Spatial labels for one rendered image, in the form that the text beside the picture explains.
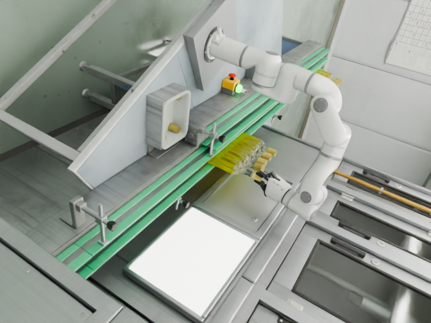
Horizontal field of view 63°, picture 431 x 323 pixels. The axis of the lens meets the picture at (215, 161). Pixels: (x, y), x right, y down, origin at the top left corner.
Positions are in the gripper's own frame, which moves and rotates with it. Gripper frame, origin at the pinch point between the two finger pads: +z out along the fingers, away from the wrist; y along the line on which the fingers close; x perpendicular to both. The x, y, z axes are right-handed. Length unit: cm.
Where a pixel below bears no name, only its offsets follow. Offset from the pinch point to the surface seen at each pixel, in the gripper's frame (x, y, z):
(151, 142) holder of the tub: 35.5, 13.2, 32.6
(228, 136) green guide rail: -4.6, 6.6, 25.8
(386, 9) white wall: -562, -9, 189
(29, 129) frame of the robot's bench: 73, 17, 61
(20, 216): 85, -15, 51
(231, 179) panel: -1.1, -12.4, 16.2
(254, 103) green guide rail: -30.1, 14.2, 33.6
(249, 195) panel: 0.3, -12.5, 2.9
